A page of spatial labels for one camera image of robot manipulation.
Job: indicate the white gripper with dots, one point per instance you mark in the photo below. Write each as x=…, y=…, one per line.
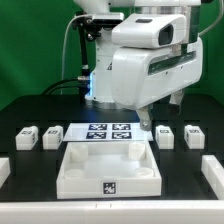
x=143, y=76

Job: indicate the white square tabletop part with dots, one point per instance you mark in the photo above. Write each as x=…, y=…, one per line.
x=108, y=169

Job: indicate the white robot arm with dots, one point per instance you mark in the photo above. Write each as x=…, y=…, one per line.
x=189, y=8

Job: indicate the white sheet with AprilTags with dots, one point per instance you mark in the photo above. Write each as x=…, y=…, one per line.
x=106, y=132

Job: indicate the white right obstacle block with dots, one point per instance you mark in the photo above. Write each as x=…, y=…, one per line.
x=214, y=173

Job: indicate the white obstacle block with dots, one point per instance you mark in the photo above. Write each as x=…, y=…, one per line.
x=4, y=170
x=214, y=173

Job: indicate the white left obstacle block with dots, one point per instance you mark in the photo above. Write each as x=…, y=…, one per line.
x=4, y=170

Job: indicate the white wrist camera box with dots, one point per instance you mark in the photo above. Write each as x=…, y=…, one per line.
x=150, y=31

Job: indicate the black camera on stand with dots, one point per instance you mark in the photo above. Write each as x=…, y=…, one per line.
x=97, y=28

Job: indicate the white front obstacle rail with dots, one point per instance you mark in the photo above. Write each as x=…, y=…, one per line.
x=114, y=212

